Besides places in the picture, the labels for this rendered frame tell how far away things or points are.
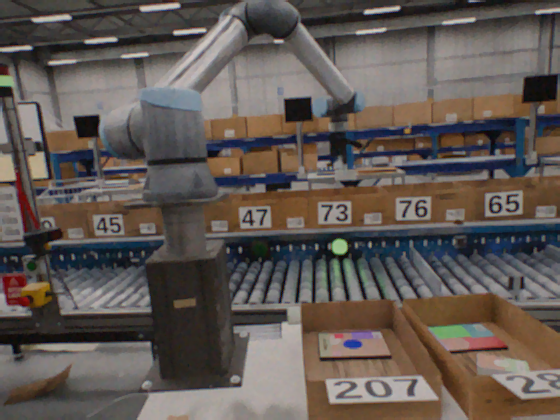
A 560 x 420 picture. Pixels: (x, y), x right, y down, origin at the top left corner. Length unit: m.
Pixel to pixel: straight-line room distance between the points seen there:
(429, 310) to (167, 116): 0.92
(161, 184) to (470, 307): 0.96
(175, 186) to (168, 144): 0.10
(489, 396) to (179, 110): 0.91
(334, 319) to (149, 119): 0.77
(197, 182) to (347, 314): 0.61
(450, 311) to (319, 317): 0.39
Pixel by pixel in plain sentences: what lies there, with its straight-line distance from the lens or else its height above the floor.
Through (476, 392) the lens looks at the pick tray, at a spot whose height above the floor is 0.81.
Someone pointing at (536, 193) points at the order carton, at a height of 1.01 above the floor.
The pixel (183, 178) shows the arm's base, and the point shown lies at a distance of 0.95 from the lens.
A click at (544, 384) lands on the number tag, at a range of 0.95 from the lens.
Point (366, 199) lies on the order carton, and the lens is 1.94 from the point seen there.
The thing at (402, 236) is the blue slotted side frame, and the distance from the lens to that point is 1.97.
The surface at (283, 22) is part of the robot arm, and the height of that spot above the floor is 1.72.
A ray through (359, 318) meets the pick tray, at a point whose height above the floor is 0.79.
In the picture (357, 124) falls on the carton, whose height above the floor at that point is 1.46.
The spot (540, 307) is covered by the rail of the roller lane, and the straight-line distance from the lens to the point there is 1.60.
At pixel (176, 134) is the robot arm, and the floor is 1.38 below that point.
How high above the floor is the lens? 1.35
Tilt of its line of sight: 11 degrees down
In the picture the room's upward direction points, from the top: 4 degrees counter-clockwise
